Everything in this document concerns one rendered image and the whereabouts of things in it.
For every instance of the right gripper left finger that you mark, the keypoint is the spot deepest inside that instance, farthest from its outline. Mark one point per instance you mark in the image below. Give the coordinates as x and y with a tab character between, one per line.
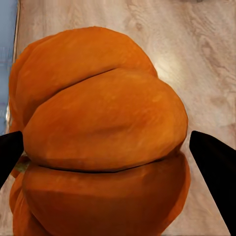
11	149

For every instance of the pumpkin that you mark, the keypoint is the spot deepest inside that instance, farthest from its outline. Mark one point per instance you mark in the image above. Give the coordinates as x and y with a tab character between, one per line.
102	136

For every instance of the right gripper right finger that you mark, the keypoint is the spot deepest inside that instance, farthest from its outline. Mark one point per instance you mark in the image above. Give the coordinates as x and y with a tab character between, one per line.
217	163

